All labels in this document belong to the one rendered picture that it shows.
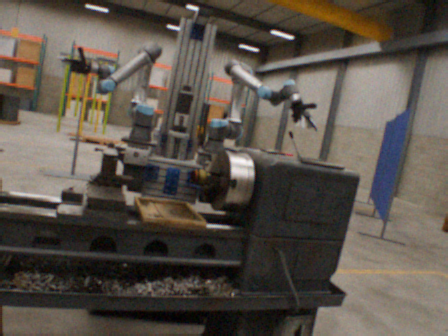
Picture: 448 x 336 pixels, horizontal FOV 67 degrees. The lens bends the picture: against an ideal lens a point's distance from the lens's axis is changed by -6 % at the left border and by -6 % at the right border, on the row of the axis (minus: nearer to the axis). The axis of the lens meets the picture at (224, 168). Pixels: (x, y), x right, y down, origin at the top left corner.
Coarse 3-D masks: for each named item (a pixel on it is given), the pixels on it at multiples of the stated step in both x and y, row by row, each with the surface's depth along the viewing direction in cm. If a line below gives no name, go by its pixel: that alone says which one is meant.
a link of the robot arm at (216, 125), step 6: (216, 120) 235; (222, 120) 235; (210, 126) 237; (216, 126) 234; (222, 126) 234; (228, 126) 239; (210, 132) 236; (216, 132) 234; (222, 132) 235; (228, 132) 239; (216, 138) 235; (222, 138) 236
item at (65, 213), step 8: (64, 192) 167; (72, 192) 168; (80, 192) 171; (72, 200) 169; (80, 200) 170; (64, 208) 144; (72, 208) 146; (80, 208) 148; (88, 208) 143; (96, 208) 145; (64, 216) 138; (72, 216) 139; (80, 216) 140; (88, 216) 141; (96, 216) 142; (104, 216) 144; (112, 216) 145; (120, 216) 146; (88, 224) 142; (96, 224) 143; (104, 224) 144; (112, 224) 145; (120, 224) 146
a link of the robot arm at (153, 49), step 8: (144, 48) 221; (152, 48) 220; (160, 48) 225; (144, 56) 219; (152, 56) 220; (128, 64) 216; (136, 64) 217; (144, 64) 221; (120, 72) 213; (128, 72) 215; (104, 80) 214; (112, 80) 211; (120, 80) 214; (104, 88) 209; (112, 88) 210
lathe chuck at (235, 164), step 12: (228, 156) 175; (240, 156) 178; (228, 168) 173; (240, 168) 172; (240, 180) 170; (216, 192) 183; (228, 192) 169; (240, 192) 171; (216, 204) 181; (228, 204) 173; (240, 204) 175
